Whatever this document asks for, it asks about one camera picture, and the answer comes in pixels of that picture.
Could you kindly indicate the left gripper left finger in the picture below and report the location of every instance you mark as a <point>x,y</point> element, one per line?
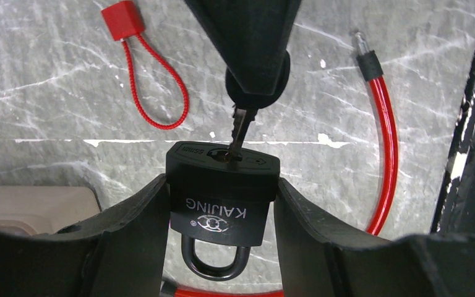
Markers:
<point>119,252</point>

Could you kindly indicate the black head key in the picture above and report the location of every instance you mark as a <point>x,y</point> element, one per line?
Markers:
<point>246,106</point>

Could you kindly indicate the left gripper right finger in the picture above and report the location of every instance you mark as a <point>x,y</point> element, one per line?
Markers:
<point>320,255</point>

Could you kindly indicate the black padlock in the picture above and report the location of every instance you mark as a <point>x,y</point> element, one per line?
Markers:
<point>219,201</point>

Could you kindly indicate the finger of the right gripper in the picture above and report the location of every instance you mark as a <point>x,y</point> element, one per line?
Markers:
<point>251,38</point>

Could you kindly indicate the brown translucent plastic toolbox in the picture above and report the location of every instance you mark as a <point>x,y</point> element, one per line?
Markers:
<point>32,210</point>

